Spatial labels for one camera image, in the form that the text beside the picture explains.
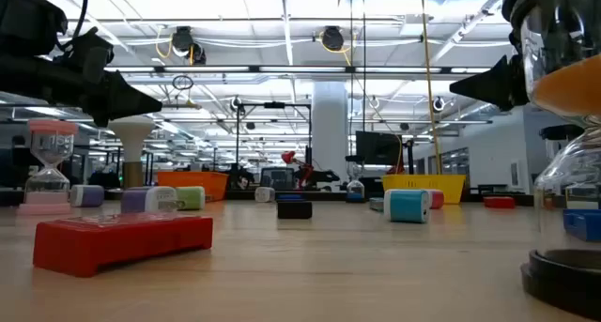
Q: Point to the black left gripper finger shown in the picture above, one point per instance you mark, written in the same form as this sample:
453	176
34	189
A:
124	99

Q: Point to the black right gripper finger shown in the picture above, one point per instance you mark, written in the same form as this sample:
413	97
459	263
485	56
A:
497	85

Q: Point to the pink hourglass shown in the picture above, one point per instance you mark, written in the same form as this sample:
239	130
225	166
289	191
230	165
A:
47	125

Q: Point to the purple and white charger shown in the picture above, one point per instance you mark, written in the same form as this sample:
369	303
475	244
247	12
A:
145	200
89	196
265	194

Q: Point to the red rectangular plastic case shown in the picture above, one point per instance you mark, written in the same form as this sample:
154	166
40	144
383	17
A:
499	203
117	242

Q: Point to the green and white charger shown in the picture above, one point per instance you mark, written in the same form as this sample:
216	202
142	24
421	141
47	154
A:
192	198

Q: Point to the pink and white charger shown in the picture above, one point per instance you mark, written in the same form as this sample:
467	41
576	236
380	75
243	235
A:
436	199

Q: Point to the blue rectangular plastic case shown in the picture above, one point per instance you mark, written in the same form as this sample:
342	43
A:
290	196

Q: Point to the black rectangular plastic case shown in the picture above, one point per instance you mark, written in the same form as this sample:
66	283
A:
294	210

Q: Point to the white light bulb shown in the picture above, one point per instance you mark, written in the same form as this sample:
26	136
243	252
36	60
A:
132	132

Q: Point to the black hourglass orange sand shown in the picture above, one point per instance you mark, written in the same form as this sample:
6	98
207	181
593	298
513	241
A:
563	87

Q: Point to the orange plastic basket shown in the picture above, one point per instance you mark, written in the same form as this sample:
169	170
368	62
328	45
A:
213	181

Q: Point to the yellow plastic basket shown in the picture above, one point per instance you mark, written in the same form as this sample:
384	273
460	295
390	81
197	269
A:
422	187

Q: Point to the black monitor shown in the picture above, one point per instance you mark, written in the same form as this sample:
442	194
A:
375	148

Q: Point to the blue and white charger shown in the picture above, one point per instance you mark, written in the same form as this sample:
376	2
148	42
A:
404	207

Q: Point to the blue digital display device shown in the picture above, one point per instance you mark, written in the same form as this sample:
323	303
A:
582	224

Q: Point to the white building column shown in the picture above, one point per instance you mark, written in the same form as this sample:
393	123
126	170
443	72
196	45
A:
330	125

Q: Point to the red desk lamp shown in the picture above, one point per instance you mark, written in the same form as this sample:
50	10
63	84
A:
288	157

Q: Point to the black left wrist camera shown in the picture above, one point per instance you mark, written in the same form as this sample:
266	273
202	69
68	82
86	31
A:
89	54

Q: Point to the black metal rig frame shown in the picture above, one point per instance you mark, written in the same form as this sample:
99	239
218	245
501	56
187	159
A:
274	104

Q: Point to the black aluminium table frame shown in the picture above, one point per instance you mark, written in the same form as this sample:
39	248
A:
328	196

